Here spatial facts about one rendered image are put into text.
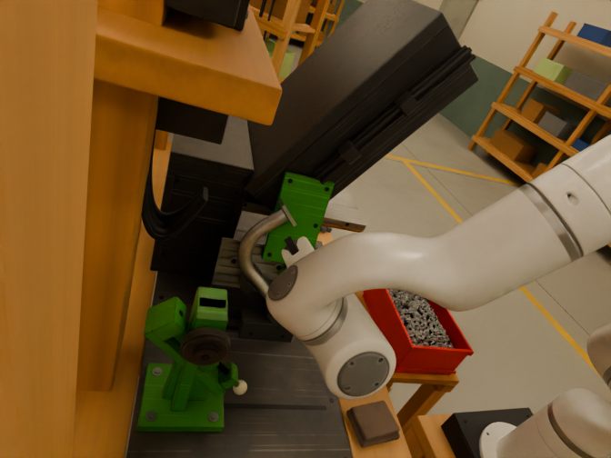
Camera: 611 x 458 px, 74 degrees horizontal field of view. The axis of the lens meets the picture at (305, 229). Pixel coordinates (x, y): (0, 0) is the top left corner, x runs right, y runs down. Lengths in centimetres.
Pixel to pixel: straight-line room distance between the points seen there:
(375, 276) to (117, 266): 39
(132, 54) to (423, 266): 33
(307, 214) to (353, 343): 51
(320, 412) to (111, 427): 40
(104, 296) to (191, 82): 40
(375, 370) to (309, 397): 49
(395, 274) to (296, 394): 57
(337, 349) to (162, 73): 32
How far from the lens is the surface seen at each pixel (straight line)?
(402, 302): 135
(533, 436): 103
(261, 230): 86
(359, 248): 42
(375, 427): 94
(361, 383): 48
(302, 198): 89
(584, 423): 95
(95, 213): 60
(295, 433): 90
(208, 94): 40
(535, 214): 44
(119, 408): 88
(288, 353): 100
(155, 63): 40
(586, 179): 45
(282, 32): 339
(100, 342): 78
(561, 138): 668
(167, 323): 66
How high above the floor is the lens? 165
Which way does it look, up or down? 32 degrees down
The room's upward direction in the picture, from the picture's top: 23 degrees clockwise
